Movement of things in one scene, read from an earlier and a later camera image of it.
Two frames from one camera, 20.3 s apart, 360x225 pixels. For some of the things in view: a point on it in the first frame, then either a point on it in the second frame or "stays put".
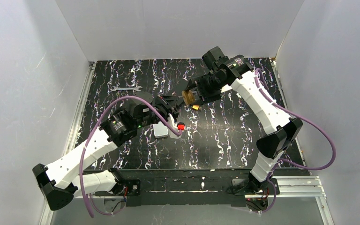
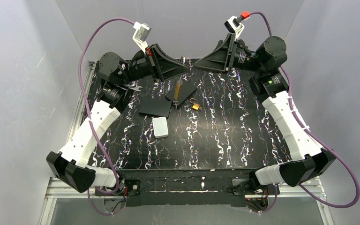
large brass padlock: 189,97 -> 179,83
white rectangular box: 160,130 stays put
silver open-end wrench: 136,88 stays put
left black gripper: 166,105 -> 152,62
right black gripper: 197,89 -> 230,54
